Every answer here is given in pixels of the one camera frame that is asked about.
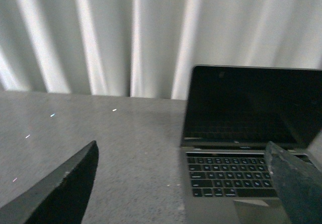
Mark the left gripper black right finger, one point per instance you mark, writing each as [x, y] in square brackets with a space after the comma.
[297, 183]

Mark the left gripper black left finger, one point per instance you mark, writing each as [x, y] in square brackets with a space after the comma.
[62, 196]

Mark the white pleated curtain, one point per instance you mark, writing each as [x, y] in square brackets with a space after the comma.
[147, 48]

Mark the grey laptop computer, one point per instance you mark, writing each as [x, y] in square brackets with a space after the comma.
[232, 113]

